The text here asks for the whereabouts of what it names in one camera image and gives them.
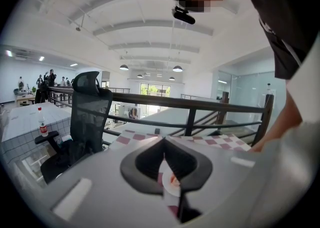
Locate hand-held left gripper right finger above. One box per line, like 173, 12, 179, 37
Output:
165, 136, 261, 228

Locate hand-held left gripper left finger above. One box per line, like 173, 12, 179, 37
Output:
37, 136, 181, 228

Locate white plate with shrimp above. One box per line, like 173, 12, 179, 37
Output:
161, 165, 182, 197

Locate person's right forearm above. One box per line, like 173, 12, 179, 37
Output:
249, 91, 304, 153

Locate pink checkered tablecloth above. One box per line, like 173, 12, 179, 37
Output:
107, 129, 252, 219

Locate black mesh office chair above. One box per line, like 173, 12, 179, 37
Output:
34, 71, 114, 185

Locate red capped water bottle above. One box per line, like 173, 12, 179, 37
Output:
37, 106, 49, 138

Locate distant metal railing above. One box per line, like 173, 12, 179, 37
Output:
107, 87, 131, 94
180, 93, 223, 101

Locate black metal railing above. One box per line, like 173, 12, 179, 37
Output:
48, 86, 275, 147

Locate white tiled table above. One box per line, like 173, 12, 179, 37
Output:
0, 101, 73, 170

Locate bright glass window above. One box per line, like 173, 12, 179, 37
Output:
139, 83, 172, 120

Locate light wooden desk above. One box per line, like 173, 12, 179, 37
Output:
15, 93, 36, 107

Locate person's black striped shirt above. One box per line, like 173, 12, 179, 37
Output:
233, 0, 320, 80

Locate black head-worn camera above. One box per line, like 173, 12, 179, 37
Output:
171, 6, 196, 26

